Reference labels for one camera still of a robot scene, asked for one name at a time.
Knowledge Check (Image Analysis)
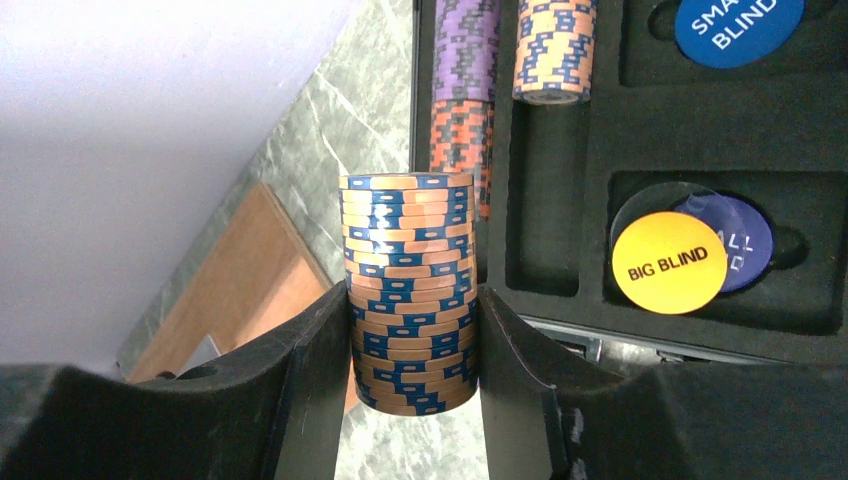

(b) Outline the orange blue chip stack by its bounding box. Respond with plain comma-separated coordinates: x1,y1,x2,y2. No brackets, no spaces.
338,172,480,417

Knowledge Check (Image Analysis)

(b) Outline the yellow big blind button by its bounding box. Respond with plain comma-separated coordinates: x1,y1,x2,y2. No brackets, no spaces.
611,211,728,315

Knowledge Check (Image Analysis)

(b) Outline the brown purple chip stack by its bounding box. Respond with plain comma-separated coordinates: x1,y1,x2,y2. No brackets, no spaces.
429,1,501,220

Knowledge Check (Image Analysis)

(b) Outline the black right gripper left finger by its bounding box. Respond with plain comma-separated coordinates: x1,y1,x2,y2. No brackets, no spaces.
1,284,350,479

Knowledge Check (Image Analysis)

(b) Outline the blue small blind button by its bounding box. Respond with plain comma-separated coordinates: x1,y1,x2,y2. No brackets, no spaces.
674,0,806,69

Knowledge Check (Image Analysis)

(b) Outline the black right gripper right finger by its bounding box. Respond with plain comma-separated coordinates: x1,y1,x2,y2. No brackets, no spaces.
478,288,847,479

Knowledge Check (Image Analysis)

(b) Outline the black poker set case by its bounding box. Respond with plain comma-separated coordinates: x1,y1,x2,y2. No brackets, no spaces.
409,0,848,366

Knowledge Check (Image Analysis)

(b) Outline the wooden board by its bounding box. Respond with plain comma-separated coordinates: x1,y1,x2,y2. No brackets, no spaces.
125,183,332,383

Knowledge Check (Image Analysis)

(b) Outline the grey metal stand bracket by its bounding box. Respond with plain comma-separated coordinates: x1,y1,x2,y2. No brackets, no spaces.
176,334,221,376

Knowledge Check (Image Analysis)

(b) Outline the brown white chip stack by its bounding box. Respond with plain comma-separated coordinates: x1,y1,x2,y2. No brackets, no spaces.
512,0,598,105

